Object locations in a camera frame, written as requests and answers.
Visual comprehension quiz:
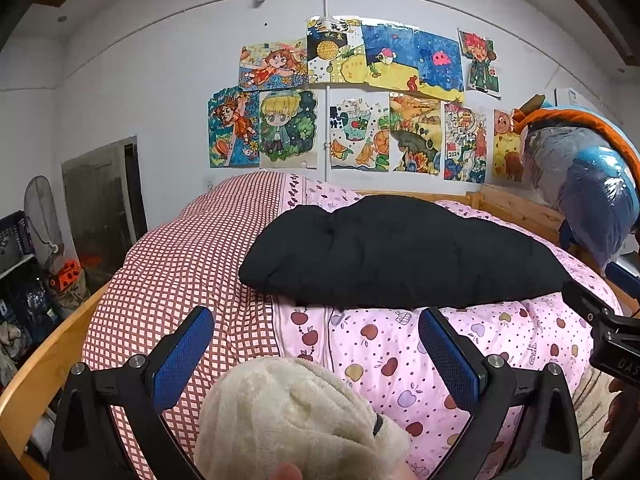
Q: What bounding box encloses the black large garment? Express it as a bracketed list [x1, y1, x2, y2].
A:
[239, 195, 570, 310]

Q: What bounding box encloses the orange toy block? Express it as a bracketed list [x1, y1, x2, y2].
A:
[48, 259, 81, 292]

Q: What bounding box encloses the blue grey bagged bedding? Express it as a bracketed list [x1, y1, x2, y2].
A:
[522, 122, 639, 269]

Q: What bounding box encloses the pink apple print quilt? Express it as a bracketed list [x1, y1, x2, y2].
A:
[271, 171, 626, 480]

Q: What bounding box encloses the black storage crate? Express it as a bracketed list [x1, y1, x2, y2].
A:
[0, 210, 35, 273]

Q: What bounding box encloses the yellow bear drawing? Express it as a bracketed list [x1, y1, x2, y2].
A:
[491, 110, 524, 183]

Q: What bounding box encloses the grey electric fan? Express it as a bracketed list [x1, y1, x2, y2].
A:
[24, 176, 64, 274]

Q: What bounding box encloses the orange blue storage bag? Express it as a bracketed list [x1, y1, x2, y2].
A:
[512, 94, 640, 184]

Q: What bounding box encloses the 2024 dragon drawing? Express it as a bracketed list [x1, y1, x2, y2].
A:
[444, 103, 488, 183]

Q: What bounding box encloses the red hair character drawing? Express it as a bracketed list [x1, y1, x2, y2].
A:
[458, 30, 501, 99]

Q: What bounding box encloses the orange green landscape drawing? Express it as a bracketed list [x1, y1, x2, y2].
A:
[390, 92, 442, 176]

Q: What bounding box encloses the diving girl drawing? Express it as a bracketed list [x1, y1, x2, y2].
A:
[207, 87, 260, 168]

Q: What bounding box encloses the fruit drinks drawing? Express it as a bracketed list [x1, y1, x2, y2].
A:
[330, 93, 390, 172]

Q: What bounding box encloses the blue yellow sea drawing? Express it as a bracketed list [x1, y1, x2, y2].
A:
[361, 20, 464, 102]

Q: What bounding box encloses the blond boy drawing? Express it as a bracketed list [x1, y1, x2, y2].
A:
[258, 89, 318, 169]

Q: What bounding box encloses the orange hair girl drawing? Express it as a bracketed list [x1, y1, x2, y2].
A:
[239, 38, 308, 91]

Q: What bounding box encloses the sun and moon drawing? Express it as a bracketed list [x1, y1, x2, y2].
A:
[306, 16, 366, 84]

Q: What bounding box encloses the wooden bed frame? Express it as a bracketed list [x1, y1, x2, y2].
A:
[0, 184, 640, 480]

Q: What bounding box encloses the grey wall cabinet door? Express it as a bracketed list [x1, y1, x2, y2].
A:
[62, 136, 148, 289]

